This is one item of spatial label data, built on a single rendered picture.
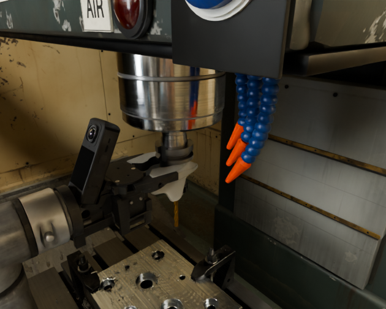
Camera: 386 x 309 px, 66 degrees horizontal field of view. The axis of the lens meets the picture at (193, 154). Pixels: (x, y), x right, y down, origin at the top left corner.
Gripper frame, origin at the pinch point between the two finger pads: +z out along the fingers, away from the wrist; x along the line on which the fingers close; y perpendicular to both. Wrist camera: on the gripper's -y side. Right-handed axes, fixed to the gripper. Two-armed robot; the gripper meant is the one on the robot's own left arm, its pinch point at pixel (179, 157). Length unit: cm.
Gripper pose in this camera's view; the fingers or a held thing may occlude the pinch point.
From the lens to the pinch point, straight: 50.5
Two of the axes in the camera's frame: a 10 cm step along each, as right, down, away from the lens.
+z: 7.5, -2.7, 6.0
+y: 0.0, 9.2, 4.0
